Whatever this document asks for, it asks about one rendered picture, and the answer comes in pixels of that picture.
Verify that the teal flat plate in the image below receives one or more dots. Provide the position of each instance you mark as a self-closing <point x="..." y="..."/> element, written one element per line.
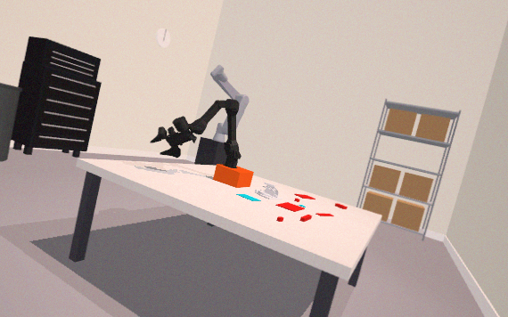
<point x="248" y="197"/>

